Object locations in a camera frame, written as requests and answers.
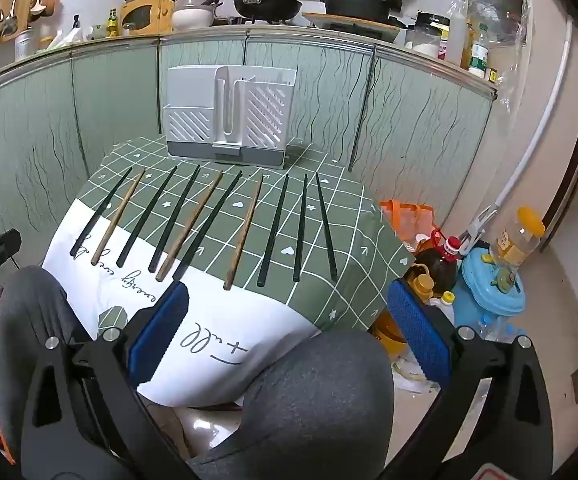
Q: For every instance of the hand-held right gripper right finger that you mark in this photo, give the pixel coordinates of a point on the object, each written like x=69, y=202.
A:
x=419, y=330

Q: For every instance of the clear jar with yellow lid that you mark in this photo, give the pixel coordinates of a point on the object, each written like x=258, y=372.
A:
x=519, y=240

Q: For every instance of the white squeeze bottle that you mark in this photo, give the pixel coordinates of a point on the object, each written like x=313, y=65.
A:
x=456, y=42

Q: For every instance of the white clamp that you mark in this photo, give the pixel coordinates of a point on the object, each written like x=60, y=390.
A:
x=479, y=230

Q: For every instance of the white jug with yellow cap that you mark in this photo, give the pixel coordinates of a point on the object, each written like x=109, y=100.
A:
x=444, y=307

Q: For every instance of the white slotted utensil holder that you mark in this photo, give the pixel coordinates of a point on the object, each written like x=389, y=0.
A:
x=194, y=125

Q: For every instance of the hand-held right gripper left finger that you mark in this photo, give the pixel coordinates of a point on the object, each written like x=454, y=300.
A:
x=159, y=325

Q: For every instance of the pack of water bottles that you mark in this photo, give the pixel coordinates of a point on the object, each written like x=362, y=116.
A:
x=499, y=330

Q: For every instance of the dark bottle with red cap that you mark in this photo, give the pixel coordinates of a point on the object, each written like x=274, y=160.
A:
x=441, y=267

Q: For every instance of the black chopstick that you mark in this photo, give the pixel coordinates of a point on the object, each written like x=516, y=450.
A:
x=210, y=225
x=301, y=227
x=147, y=216
x=176, y=216
x=275, y=230
x=325, y=227
x=102, y=210

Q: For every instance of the yellow toaster oven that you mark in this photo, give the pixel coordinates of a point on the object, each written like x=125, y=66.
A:
x=141, y=15

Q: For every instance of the yellow bowl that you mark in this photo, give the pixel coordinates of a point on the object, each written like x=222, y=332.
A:
x=386, y=337

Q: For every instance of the clear plastic bags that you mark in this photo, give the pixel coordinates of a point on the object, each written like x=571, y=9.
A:
x=499, y=0

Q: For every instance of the metal cup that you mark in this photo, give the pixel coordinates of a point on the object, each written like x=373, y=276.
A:
x=24, y=44

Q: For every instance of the green checked tablecloth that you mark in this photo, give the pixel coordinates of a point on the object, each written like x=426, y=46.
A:
x=269, y=310

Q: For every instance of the white cooking pot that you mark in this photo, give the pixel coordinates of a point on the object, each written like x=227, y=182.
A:
x=193, y=15

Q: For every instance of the small dark bottle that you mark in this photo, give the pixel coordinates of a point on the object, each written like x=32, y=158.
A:
x=75, y=27

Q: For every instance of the person's right leg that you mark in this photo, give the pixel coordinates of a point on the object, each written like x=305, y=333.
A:
x=314, y=390

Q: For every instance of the green label bottle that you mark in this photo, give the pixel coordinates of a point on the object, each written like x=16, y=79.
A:
x=479, y=55

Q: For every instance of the wooden cutting board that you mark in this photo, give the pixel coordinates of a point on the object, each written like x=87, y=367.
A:
x=354, y=25

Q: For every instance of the white jar with black lid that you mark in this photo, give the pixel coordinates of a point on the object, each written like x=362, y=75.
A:
x=428, y=37

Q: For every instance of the large black pan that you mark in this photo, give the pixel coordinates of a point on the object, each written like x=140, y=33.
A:
x=359, y=6

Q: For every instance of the blue plastic bucket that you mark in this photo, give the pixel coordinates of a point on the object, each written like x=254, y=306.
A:
x=491, y=292

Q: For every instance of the white pipe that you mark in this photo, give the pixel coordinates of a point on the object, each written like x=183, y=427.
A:
x=544, y=110

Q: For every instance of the orange bag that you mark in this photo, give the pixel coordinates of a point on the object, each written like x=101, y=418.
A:
x=409, y=220

